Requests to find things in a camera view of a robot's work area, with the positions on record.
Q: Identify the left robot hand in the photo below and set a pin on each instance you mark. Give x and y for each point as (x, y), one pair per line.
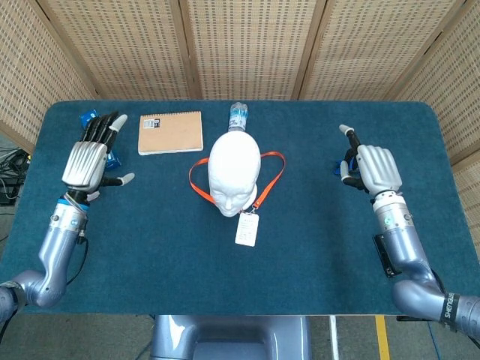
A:
(84, 165)

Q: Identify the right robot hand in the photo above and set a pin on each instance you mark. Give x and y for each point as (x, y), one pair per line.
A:
(378, 168)

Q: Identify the white badge card holder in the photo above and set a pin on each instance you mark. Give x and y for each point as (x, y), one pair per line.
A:
(247, 228)

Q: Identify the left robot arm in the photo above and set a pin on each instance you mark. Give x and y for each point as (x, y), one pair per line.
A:
(56, 255)

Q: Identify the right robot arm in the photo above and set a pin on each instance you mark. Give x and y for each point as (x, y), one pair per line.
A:
(408, 255)

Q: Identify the white mannequin head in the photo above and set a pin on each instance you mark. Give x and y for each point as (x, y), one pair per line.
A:
(234, 168)

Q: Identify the blue Oreo cookie box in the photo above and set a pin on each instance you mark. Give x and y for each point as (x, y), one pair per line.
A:
(113, 161)

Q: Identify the blue folded pouch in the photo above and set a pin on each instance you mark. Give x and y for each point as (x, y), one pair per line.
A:
(337, 164)

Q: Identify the black rectangular case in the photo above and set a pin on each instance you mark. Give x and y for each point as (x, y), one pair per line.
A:
(382, 251)

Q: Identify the kraft spiral notebook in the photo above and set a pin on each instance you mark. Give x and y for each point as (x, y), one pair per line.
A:
(172, 133)

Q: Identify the blue felt table cover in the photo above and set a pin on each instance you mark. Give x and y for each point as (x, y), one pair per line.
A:
(307, 243)

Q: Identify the bamboo folding screen panel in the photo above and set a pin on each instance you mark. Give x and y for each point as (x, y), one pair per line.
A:
(120, 48)
(453, 93)
(251, 48)
(371, 48)
(30, 75)

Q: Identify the clear plastic water bottle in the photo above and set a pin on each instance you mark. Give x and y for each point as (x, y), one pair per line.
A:
(238, 118)

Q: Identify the white table leg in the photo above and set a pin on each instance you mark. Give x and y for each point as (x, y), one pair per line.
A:
(333, 337)

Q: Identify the grey robot torso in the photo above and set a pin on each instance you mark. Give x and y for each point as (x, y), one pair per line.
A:
(228, 335)

